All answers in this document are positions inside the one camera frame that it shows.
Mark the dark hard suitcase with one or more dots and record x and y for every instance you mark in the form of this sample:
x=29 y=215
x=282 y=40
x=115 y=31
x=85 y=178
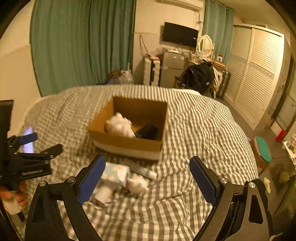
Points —
x=224 y=78

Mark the white suitcase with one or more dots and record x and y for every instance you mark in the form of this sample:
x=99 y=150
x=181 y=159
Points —
x=152 y=66

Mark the small white sock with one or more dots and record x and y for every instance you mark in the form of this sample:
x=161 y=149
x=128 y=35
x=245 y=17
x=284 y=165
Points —
x=137 y=184

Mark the red fire extinguisher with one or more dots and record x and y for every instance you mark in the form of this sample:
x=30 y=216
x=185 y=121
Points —
x=281 y=136

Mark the small white bottle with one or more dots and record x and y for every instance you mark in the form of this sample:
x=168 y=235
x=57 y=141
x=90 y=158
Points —
x=11 y=205

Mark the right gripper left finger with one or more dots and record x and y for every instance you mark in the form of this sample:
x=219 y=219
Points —
x=88 y=178

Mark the black item in box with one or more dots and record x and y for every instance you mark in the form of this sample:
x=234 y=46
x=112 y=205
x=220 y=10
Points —
x=149 y=132

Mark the lit smartphone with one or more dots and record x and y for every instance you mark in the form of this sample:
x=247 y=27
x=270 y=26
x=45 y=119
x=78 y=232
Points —
x=28 y=147

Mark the cluttered side shelf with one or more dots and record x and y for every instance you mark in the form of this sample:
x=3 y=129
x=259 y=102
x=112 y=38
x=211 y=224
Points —
x=290 y=148

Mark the grey white checked duvet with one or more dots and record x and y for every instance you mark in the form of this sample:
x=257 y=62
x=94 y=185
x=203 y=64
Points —
x=173 y=208

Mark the brown cardboard box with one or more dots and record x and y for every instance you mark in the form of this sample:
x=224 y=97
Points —
x=140 y=112

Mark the narrow green curtain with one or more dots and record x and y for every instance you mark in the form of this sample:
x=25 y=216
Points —
x=218 y=25

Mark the silver tube with white cap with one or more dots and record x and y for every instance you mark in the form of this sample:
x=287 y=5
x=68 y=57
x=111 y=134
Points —
x=137 y=168

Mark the black wall television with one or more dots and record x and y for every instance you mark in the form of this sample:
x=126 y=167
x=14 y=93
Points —
x=179 y=34

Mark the green topped stool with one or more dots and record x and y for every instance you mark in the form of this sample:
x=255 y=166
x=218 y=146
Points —
x=261 y=153

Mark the white louvered wardrobe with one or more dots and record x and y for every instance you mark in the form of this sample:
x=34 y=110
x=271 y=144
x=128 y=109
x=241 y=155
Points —
x=255 y=63

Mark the light blue tissue pack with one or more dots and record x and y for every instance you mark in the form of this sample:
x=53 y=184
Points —
x=116 y=174

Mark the large green curtain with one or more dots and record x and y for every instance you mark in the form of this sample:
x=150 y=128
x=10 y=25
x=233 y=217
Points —
x=78 y=43

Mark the white air conditioner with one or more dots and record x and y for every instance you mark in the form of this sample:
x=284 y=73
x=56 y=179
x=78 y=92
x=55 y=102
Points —
x=195 y=5

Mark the oval white vanity mirror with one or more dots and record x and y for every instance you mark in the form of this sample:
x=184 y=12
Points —
x=206 y=46

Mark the person's left hand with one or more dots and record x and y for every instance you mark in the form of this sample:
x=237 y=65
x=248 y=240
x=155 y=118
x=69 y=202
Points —
x=20 y=195

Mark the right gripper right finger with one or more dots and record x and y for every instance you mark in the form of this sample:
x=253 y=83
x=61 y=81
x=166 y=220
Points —
x=206 y=179

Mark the silver small fridge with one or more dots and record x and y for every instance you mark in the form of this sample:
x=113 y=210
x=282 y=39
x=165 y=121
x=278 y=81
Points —
x=172 y=64

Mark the clear water jug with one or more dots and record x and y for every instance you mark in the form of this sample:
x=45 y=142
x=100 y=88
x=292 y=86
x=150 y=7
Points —
x=125 y=77

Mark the white knitted cloth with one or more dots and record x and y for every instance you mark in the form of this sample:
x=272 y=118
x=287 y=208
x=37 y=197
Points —
x=119 y=126

